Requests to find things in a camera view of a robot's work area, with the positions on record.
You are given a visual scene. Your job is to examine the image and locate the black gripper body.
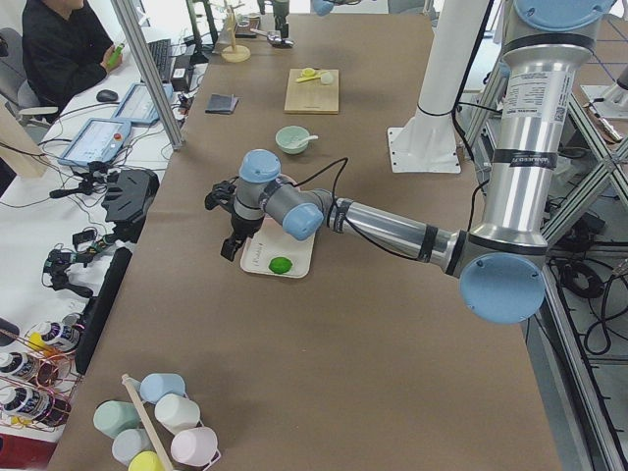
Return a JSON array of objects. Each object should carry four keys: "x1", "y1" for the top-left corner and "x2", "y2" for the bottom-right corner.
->
[
  {"x1": 274, "y1": 15, "x2": 289, "y2": 37},
  {"x1": 230, "y1": 213, "x2": 264, "y2": 243}
]

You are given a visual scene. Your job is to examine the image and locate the white ceramic spoon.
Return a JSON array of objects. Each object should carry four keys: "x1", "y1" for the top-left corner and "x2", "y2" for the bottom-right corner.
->
[{"x1": 290, "y1": 134, "x2": 319, "y2": 148}]

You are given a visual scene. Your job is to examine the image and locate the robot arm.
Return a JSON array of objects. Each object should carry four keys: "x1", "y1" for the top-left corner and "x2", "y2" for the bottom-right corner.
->
[
  {"x1": 271, "y1": 0, "x2": 361, "y2": 38},
  {"x1": 205, "y1": 1, "x2": 611, "y2": 324}
]

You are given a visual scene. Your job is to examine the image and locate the metal ice scoop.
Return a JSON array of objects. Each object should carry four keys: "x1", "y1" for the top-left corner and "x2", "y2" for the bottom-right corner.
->
[{"x1": 251, "y1": 28, "x2": 294, "y2": 49}]

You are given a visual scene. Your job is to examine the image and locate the pink bowl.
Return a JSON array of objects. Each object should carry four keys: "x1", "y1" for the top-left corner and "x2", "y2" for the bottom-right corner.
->
[{"x1": 280, "y1": 174, "x2": 301, "y2": 191}]

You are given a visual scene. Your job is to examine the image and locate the mint green bowl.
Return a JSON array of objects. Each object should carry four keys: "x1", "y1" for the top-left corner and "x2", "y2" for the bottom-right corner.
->
[{"x1": 275, "y1": 126, "x2": 310, "y2": 155}]

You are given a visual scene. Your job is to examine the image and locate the cream rabbit tray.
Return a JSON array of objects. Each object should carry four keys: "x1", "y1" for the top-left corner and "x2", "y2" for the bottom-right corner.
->
[{"x1": 239, "y1": 217, "x2": 315, "y2": 279}]

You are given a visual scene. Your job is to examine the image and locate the green lime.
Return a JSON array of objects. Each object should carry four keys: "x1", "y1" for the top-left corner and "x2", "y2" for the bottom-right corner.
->
[{"x1": 268, "y1": 256, "x2": 293, "y2": 275}]

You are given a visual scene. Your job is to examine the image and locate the wooden mug tree stand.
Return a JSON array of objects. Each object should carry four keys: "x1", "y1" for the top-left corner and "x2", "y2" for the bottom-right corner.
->
[{"x1": 214, "y1": 1, "x2": 250, "y2": 63}]

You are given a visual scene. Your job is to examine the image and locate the yellow plastic knife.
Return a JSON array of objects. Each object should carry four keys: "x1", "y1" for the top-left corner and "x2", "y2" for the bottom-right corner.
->
[{"x1": 296, "y1": 74, "x2": 320, "y2": 83}]

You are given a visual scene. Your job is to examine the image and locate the bamboo cutting board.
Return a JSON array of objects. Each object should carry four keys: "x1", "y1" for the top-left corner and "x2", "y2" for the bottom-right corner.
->
[{"x1": 284, "y1": 69, "x2": 340, "y2": 115}]

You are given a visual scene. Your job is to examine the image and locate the grey folded cloth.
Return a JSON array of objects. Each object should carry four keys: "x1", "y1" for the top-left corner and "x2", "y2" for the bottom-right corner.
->
[{"x1": 205, "y1": 93, "x2": 239, "y2": 115}]

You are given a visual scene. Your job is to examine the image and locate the black plastic stand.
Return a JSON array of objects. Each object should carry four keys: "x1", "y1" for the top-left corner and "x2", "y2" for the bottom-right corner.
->
[{"x1": 101, "y1": 169, "x2": 160, "y2": 243}]

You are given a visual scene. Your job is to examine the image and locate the black keyboard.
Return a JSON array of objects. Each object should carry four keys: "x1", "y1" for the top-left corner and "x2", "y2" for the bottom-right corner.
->
[{"x1": 147, "y1": 39, "x2": 172, "y2": 82}]

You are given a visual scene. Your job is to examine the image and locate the blue cup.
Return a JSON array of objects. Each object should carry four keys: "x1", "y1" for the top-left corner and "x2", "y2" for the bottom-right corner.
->
[{"x1": 139, "y1": 373, "x2": 186, "y2": 404}]

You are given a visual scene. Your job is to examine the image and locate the blue teach pendant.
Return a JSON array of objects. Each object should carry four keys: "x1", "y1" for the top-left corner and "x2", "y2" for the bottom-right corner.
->
[
  {"x1": 58, "y1": 118, "x2": 131, "y2": 167},
  {"x1": 112, "y1": 82, "x2": 159, "y2": 127}
]

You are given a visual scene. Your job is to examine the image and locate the wooden cup rack rod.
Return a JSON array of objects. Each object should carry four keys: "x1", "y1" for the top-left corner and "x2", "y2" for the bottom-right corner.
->
[{"x1": 121, "y1": 374, "x2": 174, "y2": 471}]

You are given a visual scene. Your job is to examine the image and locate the white cup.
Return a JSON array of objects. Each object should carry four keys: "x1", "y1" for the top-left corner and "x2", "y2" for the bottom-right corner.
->
[{"x1": 154, "y1": 393, "x2": 201, "y2": 435}]

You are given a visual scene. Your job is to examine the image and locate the black computer mouse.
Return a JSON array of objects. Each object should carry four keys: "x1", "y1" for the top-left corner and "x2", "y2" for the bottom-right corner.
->
[{"x1": 96, "y1": 89, "x2": 119, "y2": 103}]

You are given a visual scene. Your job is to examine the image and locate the pink cup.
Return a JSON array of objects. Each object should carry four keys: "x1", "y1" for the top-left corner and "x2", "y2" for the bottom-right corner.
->
[{"x1": 171, "y1": 427, "x2": 221, "y2": 466}]

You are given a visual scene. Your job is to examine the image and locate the green cup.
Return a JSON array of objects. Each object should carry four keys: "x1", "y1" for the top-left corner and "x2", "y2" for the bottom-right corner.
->
[{"x1": 92, "y1": 400, "x2": 140, "y2": 439}]

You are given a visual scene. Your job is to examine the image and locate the person in black shirt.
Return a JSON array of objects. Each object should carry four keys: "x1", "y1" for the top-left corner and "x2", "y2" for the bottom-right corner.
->
[{"x1": 22, "y1": 0, "x2": 123, "y2": 110}]

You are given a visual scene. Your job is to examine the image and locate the grey cup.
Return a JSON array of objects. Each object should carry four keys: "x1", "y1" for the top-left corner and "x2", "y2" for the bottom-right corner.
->
[{"x1": 112, "y1": 429, "x2": 153, "y2": 466}]

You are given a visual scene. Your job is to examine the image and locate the yellow cup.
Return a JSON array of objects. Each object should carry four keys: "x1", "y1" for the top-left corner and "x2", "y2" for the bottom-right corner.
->
[{"x1": 128, "y1": 450, "x2": 165, "y2": 471}]

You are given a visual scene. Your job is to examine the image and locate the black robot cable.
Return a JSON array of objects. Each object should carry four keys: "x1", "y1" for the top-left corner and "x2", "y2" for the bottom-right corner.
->
[{"x1": 293, "y1": 156, "x2": 352, "y2": 197}]

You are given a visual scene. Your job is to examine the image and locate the copper wire bottle rack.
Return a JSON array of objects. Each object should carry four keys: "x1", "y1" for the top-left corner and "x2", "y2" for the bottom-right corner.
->
[{"x1": 1, "y1": 319, "x2": 82, "y2": 433}]

